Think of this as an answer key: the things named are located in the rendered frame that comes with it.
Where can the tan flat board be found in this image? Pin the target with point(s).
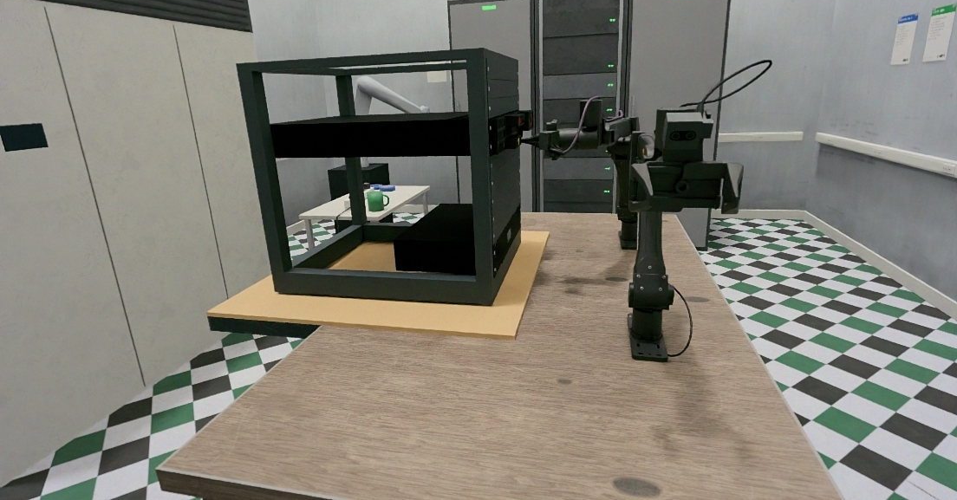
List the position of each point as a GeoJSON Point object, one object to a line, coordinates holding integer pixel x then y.
{"type": "Point", "coordinates": [498, 321]}

